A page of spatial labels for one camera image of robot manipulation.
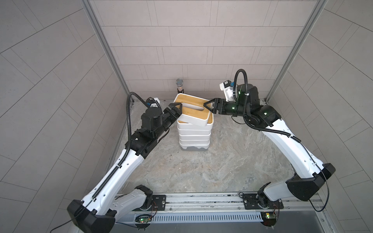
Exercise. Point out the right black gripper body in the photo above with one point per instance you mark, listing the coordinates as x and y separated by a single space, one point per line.
234 108

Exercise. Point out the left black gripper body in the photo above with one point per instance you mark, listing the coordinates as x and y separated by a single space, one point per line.
164 121

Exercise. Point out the wooden lid tissue box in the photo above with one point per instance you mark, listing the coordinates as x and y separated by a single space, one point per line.
193 110
194 137
187 126

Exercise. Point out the grey lid tissue box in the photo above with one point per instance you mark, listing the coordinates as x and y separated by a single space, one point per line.
194 132
194 143

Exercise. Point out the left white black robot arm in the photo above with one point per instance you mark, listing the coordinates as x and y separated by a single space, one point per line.
89 222

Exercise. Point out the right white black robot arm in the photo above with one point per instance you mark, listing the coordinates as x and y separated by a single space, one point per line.
310 172

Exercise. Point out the black microphone stand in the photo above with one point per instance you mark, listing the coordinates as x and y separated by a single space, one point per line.
179 82

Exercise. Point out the left circuit board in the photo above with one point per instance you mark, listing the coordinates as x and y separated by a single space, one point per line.
143 221

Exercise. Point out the circuit board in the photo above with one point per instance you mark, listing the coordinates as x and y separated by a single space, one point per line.
143 221
269 219

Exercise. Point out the right circuit board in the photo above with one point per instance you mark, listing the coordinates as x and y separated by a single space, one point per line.
269 219

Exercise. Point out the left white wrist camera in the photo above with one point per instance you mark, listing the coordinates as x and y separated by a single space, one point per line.
153 102

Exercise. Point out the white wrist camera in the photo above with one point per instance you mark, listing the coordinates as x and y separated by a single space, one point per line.
227 88
153 102

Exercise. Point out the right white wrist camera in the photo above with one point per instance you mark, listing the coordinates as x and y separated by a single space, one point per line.
227 88

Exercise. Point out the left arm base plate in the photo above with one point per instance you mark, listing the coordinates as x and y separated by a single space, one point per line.
154 202

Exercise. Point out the aluminium mounting rail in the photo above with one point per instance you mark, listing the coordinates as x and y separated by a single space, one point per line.
186 202

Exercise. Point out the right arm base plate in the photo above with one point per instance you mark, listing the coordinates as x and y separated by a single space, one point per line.
254 201

